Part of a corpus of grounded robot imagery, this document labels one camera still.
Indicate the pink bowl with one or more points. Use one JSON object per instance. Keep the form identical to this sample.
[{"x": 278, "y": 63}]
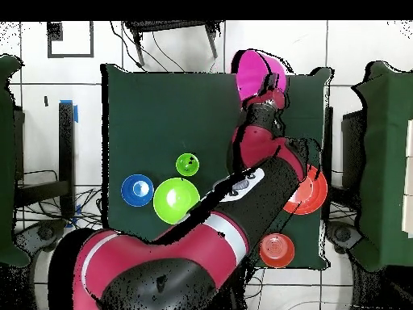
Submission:
[{"x": 248, "y": 77}]

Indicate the green cup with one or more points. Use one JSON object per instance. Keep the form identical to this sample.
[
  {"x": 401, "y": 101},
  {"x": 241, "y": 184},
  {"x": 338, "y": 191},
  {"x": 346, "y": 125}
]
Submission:
[{"x": 185, "y": 164}]

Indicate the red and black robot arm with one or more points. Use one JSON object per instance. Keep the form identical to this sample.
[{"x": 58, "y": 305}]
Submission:
[{"x": 193, "y": 252}]

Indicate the large orange bowl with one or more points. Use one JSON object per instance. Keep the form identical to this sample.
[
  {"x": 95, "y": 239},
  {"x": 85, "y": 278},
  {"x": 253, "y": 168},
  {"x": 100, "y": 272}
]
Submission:
[{"x": 309, "y": 197}]

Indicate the green side table cloth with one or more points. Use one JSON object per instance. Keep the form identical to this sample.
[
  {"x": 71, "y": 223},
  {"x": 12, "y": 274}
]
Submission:
[
  {"x": 6, "y": 161},
  {"x": 387, "y": 161}
]

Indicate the black metal stool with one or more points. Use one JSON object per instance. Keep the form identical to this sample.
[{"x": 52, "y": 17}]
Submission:
[{"x": 161, "y": 25}]

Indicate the green bowl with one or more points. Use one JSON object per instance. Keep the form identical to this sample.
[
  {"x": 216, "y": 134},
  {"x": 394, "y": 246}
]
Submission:
[{"x": 171, "y": 200}]

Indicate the white boxes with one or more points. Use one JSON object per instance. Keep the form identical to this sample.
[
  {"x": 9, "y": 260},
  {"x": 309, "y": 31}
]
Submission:
[{"x": 408, "y": 177}]

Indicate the dark green tablecloth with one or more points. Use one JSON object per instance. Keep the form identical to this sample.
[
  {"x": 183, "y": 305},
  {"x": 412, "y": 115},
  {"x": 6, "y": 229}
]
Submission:
[{"x": 129, "y": 97}]

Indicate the small orange bowl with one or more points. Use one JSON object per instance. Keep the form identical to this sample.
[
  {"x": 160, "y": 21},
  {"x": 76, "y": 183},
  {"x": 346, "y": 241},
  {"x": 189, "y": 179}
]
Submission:
[{"x": 277, "y": 250}]

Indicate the blue bowl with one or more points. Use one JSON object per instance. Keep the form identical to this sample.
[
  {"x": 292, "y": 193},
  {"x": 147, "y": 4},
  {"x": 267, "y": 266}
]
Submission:
[{"x": 137, "y": 190}]

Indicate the blue tape strip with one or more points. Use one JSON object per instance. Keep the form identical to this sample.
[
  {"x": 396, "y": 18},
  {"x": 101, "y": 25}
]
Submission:
[{"x": 75, "y": 114}]

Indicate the black cross beam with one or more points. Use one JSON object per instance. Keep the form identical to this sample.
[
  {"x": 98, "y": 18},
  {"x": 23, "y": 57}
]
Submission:
[{"x": 42, "y": 193}]

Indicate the black pedestal foot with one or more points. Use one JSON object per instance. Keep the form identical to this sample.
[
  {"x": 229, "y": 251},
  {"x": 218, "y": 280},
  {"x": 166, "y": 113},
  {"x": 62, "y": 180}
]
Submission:
[
  {"x": 38, "y": 232},
  {"x": 342, "y": 234}
]

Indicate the black upright post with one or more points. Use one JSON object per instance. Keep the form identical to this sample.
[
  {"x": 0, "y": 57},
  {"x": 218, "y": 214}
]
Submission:
[{"x": 66, "y": 145}]

